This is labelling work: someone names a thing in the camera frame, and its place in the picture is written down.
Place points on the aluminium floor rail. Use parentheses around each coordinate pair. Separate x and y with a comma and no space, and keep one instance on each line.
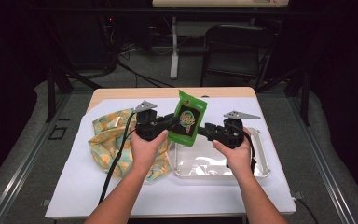
(323,161)
(28,158)

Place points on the person's left hand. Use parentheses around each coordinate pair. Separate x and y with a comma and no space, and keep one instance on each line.
(144,155)

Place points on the black folding chair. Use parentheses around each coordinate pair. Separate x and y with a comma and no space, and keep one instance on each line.
(236,62)

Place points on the wooden table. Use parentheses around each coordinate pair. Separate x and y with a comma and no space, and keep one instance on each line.
(136,92)

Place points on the person's right hand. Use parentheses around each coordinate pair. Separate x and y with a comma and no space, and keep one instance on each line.
(239,158)

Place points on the black metal stand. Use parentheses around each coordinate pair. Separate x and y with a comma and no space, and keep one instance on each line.
(51,93)
(305,99)

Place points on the green seaweed snack packet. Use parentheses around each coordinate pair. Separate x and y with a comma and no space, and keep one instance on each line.
(188,119)

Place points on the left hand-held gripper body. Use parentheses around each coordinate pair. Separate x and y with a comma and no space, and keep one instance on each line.
(146,123)

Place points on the white desk leg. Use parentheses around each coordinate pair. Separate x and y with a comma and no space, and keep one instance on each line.
(174,56)

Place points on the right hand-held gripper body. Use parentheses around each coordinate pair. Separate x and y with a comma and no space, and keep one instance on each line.
(230,133)

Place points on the white plastic tray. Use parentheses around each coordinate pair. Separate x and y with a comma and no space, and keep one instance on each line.
(205,161)

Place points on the white table cover sheet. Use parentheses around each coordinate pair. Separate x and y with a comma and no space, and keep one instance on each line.
(199,193)

